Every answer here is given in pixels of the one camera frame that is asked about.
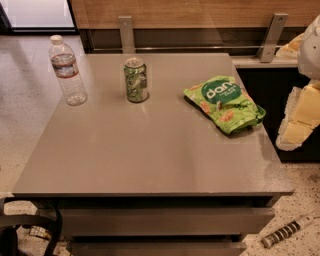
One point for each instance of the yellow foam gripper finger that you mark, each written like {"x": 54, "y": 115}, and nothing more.
{"x": 296, "y": 133}

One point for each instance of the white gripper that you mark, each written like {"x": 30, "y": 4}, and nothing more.
{"x": 310, "y": 53}

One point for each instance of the green rice chip bag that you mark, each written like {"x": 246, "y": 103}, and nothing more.
{"x": 226, "y": 104}

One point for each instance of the clear plastic water bottle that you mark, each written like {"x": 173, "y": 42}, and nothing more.
{"x": 65, "y": 66}

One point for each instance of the green soda can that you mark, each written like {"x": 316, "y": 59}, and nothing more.
{"x": 135, "y": 72}

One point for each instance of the upper grey drawer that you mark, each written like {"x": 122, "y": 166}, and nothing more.
{"x": 164, "y": 222}

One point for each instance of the grey drawer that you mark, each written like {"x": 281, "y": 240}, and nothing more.
{"x": 164, "y": 222}
{"x": 157, "y": 249}

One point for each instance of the lower grey drawer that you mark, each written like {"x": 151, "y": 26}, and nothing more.
{"x": 157, "y": 249}

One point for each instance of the right metal wall bracket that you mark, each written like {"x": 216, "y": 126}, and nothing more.
{"x": 267, "y": 49}

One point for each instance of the metal wall bracket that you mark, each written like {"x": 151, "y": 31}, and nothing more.
{"x": 267, "y": 49}
{"x": 126, "y": 34}

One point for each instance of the left metal wall bracket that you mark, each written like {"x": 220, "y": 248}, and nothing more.
{"x": 126, "y": 34}

